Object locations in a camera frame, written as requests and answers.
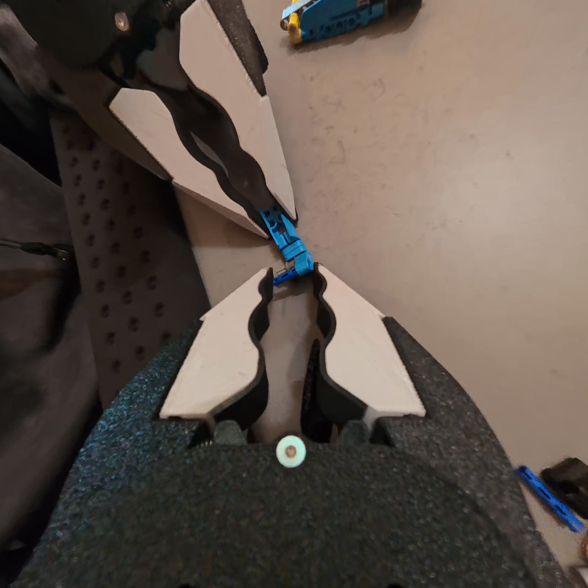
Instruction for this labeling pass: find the person's dark clothing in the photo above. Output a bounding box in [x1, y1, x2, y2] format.
[0, 142, 102, 588]

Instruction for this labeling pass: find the pile of toy bricks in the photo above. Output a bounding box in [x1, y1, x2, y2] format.
[514, 457, 588, 588]

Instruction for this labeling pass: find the wheel and beam assembly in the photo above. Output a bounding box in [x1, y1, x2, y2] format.
[280, 0, 423, 45]

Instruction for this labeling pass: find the grey desk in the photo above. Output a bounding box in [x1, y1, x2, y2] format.
[175, 0, 588, 570]

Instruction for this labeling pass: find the blue panel brick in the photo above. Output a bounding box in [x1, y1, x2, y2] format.
[258, 205, 307, 262]

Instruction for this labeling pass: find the black lanyard strap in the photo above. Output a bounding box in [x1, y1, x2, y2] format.
[0, 238, 73, 262]

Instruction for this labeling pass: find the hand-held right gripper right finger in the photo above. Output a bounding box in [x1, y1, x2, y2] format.
[314, 265, 427, 420]

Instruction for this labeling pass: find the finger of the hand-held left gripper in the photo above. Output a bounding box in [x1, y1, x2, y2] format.
[109, 87, 271, 239]
[178, 0, 298, 226]

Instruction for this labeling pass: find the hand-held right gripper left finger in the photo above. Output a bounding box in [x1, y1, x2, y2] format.
[159, 268, 275, 421]

